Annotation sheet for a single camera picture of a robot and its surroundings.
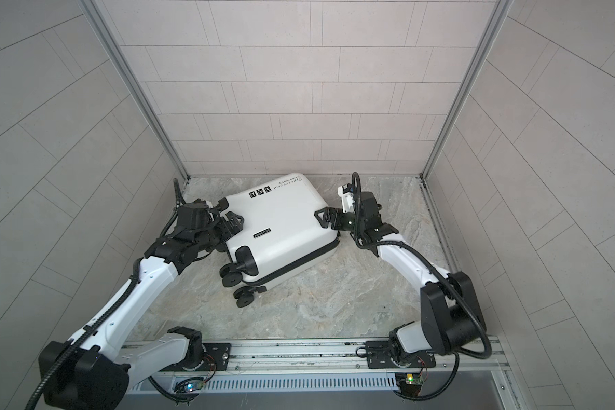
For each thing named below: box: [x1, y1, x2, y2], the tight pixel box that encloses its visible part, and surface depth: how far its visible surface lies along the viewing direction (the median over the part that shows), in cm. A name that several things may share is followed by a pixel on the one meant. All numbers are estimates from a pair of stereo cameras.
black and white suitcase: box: [218, 173, 340, 309], surface depth 77 cm
